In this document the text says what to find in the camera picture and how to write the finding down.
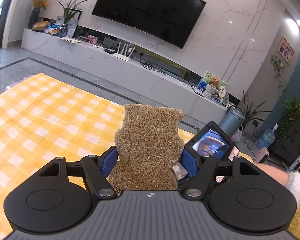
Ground brown coir fibre mat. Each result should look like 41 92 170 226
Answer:
108 104 185 194

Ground person right hand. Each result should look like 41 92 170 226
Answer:
255 164 289 186

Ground grey blue trash bin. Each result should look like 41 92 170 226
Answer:
218 107 246 138

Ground potted snake plant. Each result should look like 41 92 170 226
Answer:
237 90 271 131

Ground white marble tv console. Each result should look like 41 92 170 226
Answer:
21 29 226 123

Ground pink space heater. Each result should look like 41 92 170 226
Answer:
254 147 269 164

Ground blue water jug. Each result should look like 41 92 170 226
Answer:
255 124 279 149

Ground teddy bear figurine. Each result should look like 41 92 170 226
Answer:
209 76 221 89

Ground yellow checkered tablecloth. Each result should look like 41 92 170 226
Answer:
0 73 255 240

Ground hanging ivy plant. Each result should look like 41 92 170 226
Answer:
275 60 300 146

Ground white wifi router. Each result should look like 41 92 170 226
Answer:
113 42 135 62

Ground green plant in glass vase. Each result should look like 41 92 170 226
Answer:
58 0 89 37

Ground dark vase dried flowers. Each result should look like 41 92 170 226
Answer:
28 0 48 29

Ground framed wall picture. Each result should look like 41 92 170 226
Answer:
278 37 295 65

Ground black wall television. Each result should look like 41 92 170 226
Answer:
92 0 206 49

